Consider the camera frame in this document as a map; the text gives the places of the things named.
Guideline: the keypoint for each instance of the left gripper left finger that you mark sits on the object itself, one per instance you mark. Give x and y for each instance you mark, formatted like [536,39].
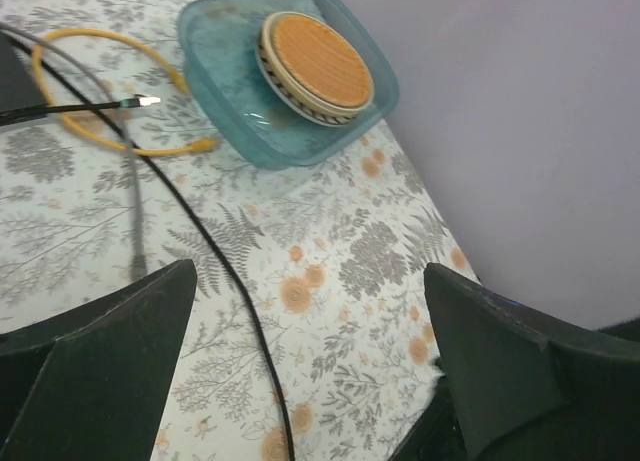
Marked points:
[92,383]

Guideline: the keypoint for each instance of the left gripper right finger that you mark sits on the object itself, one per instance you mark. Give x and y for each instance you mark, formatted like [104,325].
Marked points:
[518,384]

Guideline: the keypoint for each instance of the black network switch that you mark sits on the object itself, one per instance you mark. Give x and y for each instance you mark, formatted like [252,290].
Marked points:
[21,99]

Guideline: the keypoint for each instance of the floral tablecloth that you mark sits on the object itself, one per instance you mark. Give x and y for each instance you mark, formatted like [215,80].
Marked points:
[309,321]

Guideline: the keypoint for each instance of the teal plastic tray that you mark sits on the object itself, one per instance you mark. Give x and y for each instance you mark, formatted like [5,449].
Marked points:
[222,68]

